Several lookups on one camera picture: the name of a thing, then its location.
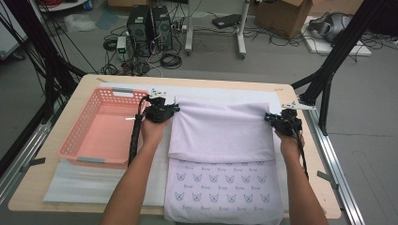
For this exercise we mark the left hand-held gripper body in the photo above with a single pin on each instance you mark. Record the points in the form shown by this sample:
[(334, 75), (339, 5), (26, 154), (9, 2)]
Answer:
[(158, 114)]

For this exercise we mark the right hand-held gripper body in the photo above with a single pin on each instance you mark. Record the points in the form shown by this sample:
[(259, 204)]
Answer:
[(286, 123)]

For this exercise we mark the lavender printed towel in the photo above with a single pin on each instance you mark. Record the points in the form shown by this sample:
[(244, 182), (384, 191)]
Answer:
[(219, 134)]

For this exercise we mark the pink plastic basket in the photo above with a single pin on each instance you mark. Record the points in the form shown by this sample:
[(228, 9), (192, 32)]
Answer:
[(103, 134)]

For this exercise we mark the person's left hand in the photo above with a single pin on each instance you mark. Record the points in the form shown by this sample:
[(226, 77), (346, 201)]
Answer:
[(153, 132)]

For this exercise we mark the person's right hand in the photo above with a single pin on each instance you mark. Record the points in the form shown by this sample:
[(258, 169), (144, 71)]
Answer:
[(289, 146)]

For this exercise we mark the white grid mat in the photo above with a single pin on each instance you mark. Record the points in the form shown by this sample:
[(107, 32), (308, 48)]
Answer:
[(234, 92)]

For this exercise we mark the white metal stand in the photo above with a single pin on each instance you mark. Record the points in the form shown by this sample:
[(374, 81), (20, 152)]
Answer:
[(188, 31)]

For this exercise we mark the black computer tower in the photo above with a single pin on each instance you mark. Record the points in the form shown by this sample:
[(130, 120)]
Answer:
[(162, 28), (139, 31)]

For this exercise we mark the small white power unit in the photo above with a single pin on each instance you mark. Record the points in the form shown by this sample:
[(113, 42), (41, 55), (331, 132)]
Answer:
[(121, 42)]

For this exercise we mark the white floor board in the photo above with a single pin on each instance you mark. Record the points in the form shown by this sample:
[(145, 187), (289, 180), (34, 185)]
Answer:
[(325, 48)]

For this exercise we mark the brown cardboard box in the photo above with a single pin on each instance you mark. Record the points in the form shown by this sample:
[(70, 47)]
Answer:
[(338, 6), (281, 17), (125, 2)]

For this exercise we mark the black flat box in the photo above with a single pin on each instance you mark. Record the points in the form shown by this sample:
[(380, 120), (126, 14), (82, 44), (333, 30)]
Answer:
[(226, 21)]

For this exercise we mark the grey foam sheet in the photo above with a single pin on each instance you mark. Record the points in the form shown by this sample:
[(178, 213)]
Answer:
[(78, 184)]

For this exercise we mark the grey rounded device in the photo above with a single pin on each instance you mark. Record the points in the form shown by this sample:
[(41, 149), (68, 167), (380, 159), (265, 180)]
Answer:
[(331, 26)]

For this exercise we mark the teal plastic sheet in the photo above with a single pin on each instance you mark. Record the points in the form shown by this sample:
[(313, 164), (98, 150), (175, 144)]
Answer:
[(106, 19)]

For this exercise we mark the clear plastic bag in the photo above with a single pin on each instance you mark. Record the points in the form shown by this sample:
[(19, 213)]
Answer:
[(79, 22)]

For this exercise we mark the white round table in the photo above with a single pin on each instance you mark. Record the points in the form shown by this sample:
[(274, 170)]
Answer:
[(62, 7)]

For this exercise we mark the white cabinet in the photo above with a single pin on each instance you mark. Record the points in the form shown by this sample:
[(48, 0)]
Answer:
[(9, 40)]

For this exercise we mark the aluminium rail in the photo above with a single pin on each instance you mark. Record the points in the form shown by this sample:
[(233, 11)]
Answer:
[(331, 156), (22, 159)]

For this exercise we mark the black metal frame stand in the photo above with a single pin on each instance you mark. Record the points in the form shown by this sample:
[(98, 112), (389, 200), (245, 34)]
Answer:
[(344, 40), (31, 31)]

